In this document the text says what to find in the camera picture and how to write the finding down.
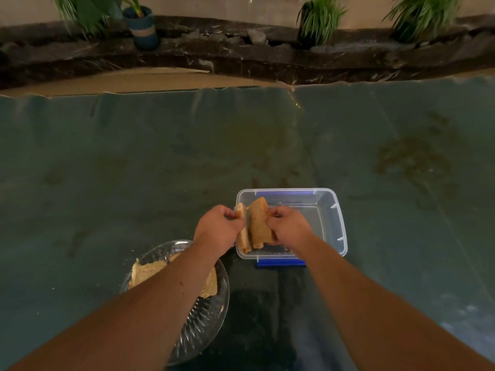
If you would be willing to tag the blue striped plant pot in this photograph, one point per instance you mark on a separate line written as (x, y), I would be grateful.
(142, 28)

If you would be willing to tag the brown cardboard sheet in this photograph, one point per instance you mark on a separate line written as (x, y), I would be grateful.
(127, 83)

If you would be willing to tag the green grass plant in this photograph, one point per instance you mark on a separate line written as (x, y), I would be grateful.
(319, 17)
(421, 15)

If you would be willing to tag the clear glass plate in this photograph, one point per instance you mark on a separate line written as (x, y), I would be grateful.
(205, 316)

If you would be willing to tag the person's right hand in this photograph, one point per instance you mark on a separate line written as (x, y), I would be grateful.
(289, 227)

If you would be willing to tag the clear plastic storage container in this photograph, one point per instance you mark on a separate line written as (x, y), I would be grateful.
(309, 224)

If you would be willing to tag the person's right fingers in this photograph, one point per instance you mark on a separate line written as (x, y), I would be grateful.
(273, 217)

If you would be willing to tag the person's left forearm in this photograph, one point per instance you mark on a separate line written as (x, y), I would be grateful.
(127, 309)

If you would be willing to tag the person's left fingers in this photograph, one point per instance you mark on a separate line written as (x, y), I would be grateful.
(229, 213)

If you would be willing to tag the beige flatbread pieces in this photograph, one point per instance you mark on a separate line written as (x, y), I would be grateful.
(149, 271)

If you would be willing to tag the toasted bread slice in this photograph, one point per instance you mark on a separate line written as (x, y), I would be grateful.
(242, 231)
(259, 224)

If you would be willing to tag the dark marble ledge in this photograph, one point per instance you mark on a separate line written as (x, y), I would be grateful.
(247, 57)

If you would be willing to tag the person's right forearm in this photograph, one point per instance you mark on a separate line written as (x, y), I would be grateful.
(371, 309)

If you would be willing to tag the dark green plastic sheet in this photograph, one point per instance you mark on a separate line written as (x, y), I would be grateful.
(116, 169)

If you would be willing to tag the green potted plant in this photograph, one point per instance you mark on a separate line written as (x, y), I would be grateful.
(89, 11)

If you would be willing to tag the person's left hand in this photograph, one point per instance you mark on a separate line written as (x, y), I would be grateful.
(216, 229)

